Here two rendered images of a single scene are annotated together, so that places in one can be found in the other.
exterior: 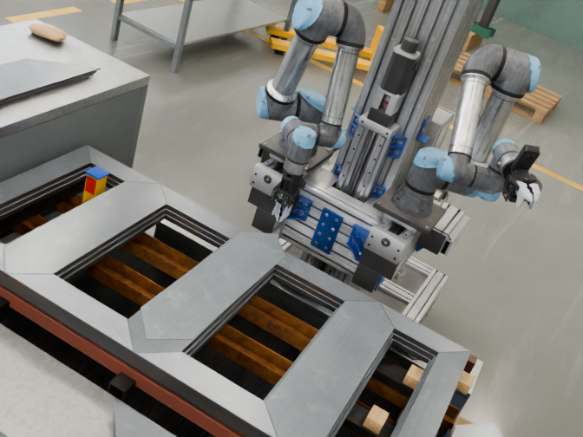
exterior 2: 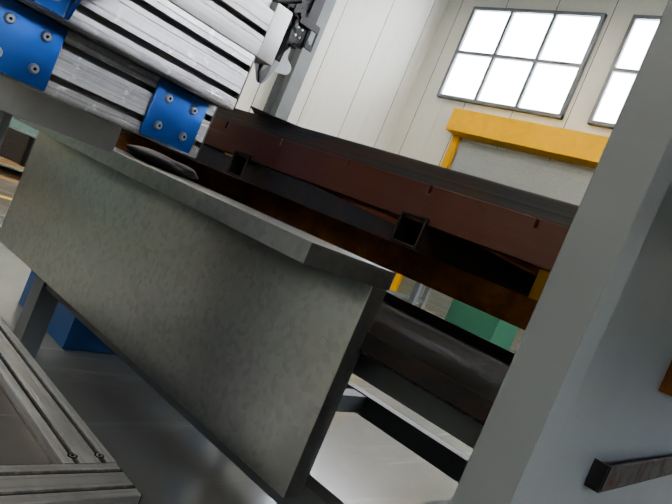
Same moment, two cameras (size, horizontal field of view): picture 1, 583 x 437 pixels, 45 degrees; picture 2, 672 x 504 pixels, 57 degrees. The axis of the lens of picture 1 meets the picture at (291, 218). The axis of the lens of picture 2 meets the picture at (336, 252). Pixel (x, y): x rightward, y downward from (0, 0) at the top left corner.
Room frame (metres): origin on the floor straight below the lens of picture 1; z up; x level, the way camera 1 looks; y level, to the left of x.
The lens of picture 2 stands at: (3.15, 0.78, 0.71)
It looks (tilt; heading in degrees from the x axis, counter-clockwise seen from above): 2 degrees down; 204
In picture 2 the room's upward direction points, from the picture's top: 23 degrees clockwise
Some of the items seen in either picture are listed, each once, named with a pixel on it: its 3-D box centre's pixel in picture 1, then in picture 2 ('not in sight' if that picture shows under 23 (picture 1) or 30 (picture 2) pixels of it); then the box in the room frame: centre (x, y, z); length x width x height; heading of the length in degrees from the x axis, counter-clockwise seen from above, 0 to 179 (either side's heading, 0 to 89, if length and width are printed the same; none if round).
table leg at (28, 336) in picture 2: not in sight; (61, 252); (1.83, -0.60, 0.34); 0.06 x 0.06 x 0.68; 73
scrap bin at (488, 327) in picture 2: not in sight; (473, 337); (-2.15, -0.09, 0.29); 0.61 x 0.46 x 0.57; 171
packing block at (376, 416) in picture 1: (376, 419); not in sight; (1.49, -0.41, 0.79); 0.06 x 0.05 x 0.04; 163
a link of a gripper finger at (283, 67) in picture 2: (276, 210); (279, 65); (2.13, 0.06, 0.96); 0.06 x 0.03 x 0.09; 167
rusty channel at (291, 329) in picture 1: (232, 296); (294, 213); (1.93, 0.11, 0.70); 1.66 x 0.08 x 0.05; 73
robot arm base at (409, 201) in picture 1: (416, 194); not in sight; (2.34, -0.40, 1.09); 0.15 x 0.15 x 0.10
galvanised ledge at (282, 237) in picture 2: (314, 292); (133, 165); (2.15, -0.17, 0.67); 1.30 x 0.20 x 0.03; 73
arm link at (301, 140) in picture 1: (301, 144); not in sight; (2.14, 0.05, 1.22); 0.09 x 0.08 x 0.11; 25
